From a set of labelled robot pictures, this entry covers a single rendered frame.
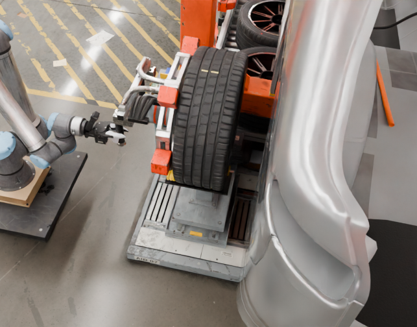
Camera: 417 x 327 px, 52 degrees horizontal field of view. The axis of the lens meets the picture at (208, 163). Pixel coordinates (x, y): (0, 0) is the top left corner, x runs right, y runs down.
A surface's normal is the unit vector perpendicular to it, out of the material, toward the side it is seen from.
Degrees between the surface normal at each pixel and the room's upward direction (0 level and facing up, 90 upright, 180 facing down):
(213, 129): 52
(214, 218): 0
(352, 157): 58
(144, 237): 0
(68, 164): 0
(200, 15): 90
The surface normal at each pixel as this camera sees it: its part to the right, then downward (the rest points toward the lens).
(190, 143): -0.15, 0.40
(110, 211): 0.06, -0.64
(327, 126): -0.25, -0.51
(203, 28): -0.20, 0.75
